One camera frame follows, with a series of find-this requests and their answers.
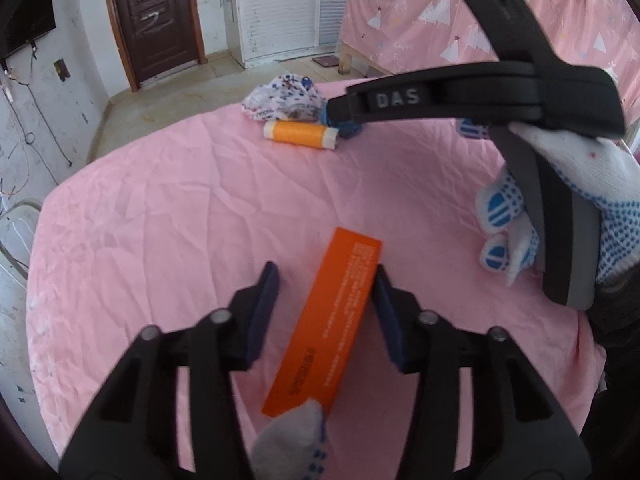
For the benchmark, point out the white plastic chair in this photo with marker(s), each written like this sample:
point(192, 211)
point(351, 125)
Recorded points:
point(20, 207)

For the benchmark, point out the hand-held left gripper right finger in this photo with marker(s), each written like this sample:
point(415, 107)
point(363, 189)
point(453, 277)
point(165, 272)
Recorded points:
point(387, 315)

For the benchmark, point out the pink printed bed sheet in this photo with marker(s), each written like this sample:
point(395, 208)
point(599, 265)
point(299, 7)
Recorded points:
point(400, 25)

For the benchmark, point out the white louvered cabinet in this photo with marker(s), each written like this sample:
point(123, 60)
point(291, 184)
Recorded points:
point(275, 10)

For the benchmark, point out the dark floor mat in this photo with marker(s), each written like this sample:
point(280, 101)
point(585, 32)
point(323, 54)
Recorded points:
point(326, 61)

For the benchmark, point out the orange thread spool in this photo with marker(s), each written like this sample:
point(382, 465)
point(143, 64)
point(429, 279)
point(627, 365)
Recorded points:
point(300, 134)

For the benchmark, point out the white patterned crumpled wrapper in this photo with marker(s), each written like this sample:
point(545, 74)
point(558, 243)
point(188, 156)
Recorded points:
point(285, 97)

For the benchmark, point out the person's left hand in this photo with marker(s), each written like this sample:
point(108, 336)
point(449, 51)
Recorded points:
point(290, 440)

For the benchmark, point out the orange cardboard box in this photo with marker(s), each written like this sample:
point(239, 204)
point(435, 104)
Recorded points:
point(340, 285)

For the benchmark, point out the pink tablecloth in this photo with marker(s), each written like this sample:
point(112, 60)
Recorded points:
point(175, 210)

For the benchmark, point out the brown wall socket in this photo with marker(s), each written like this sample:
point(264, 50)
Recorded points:
point(61, 69)

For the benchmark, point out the black wall television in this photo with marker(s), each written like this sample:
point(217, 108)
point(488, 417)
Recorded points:
point(27, 20)

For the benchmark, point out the wooden bed frame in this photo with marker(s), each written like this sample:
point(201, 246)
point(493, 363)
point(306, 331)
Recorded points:
point(345, 62)

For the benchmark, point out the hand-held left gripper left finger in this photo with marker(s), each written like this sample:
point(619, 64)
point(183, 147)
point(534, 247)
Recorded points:
point(265, 300)

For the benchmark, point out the dark brown door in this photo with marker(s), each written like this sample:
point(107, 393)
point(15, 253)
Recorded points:
point(155, 20)

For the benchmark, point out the person's right hand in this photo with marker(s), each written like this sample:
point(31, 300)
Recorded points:
point(610, 175)

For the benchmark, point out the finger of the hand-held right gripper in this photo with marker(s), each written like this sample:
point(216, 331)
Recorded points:
point(350, 105)

